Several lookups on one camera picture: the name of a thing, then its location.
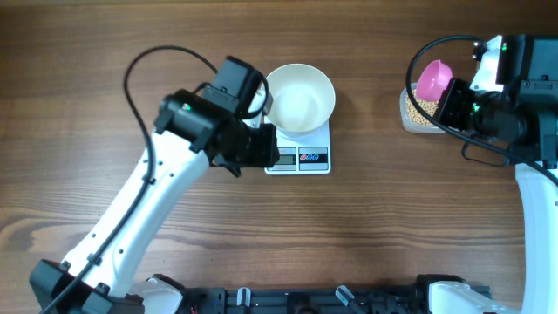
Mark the pink plastic measuring scoop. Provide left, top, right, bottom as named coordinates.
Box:
left=416, top=59, right=453, bottom=101

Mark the clear plastic container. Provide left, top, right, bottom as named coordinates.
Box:
left=399, top=83, right=443, bottom=133

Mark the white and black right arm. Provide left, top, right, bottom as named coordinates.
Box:
left=405, top=35, right=557, bottom=313

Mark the pile of soybeans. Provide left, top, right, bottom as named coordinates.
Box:
left=405, top=93, right=440, bottom=127

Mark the white digital kitchen scale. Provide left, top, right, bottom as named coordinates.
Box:
left=264, top=121, right=331, bottom=175

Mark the white round bowl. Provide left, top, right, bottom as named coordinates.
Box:
left=266, top=64, right=337, bottom=137

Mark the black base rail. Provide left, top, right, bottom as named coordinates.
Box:
left=177, top=285, right=422, bottom=314

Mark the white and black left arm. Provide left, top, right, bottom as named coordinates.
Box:
left=30, top=57, right=278, bottom=313

